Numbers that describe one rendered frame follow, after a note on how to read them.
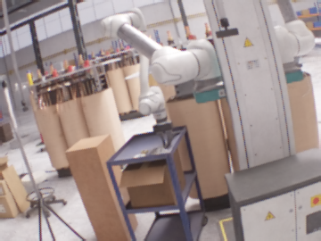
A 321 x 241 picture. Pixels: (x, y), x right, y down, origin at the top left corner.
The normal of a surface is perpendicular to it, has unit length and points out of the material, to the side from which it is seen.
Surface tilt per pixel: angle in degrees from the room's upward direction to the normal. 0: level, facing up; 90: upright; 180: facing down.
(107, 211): 90
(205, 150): 90
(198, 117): 90
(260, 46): 90
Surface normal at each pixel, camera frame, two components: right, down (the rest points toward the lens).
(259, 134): 0.00, 0.21
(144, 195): -0.22, 0.25
